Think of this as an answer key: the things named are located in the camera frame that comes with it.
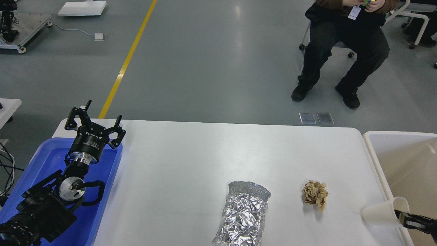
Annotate right metal floor plate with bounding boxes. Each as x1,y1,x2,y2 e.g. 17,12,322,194
317,112,334,124

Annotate colourful puzzle cube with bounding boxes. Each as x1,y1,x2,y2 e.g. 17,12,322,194
360,0,376,8

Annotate silver foil bag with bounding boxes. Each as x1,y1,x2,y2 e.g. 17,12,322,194
212,181,271,246

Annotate white foam board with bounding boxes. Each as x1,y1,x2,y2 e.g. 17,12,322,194
57,1,107,16

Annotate seated person in dark clothes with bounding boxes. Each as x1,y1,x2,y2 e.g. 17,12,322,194
291,0,398,109

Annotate crumpled brown paper ball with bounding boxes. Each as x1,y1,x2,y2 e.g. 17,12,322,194
302,180,329,212

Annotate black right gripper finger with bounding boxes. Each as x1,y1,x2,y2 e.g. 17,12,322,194
394,209,437,240

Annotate black cables at left edge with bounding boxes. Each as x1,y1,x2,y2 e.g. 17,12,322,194
0,142,25,199

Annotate metal floor plate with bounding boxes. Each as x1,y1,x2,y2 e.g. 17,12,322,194
317,112,334,124
299,113,316,125

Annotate white side table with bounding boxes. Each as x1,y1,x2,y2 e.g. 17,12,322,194
0,98,22,129

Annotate blue plastic tray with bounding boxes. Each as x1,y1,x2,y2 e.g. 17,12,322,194
0,138,123,246

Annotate white paper cup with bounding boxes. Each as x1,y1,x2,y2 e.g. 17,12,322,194
362,197,410,227

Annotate blue lanyard with badge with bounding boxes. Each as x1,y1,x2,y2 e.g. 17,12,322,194
348,5,362,21

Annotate white power adapter with cable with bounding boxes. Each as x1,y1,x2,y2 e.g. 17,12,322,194
52,23,106,41

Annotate left metal floor plate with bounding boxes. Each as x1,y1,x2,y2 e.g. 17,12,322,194
299,113,316,125

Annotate white plastic bin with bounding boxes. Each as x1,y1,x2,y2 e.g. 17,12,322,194
363,131,437,246

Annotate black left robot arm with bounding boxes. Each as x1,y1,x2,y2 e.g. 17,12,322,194
1,100,126,246

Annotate white office chair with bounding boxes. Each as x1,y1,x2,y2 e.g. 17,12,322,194
384,0,437,49

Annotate metal cart with robot base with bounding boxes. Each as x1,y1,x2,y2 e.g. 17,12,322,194
0,0,52,54

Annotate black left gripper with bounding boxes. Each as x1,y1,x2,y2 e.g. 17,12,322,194
65,100,127,164

